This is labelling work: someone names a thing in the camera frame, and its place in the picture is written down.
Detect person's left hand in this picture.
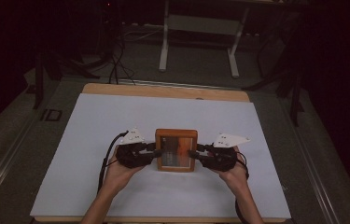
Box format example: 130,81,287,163
103,145,148,194

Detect person's right hand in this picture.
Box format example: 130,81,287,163
215,145,251,194

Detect wooden picture frame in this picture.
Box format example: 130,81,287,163
155,128,199,174

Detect wooden table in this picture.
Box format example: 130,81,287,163
33,82,289,224

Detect white metal stand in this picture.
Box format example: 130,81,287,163
158,0,251,79

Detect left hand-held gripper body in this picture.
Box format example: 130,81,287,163
115,126,157,170

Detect dark metal stand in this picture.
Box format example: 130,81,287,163
242,12,309,127
32,46,101,110

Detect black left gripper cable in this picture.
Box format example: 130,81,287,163
96,131,130,195

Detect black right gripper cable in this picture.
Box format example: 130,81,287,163
233,151,251,224

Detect white table mat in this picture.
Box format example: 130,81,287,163
29,92,292,219

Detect black floor cables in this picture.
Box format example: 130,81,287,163
101,18,137,86

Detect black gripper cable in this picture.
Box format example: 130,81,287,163
233,151,251,224
96,131,130,195

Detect metal floor rail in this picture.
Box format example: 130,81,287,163
0,113,38,216
278,97,343,224

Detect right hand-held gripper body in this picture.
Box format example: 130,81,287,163
198,133,252,173

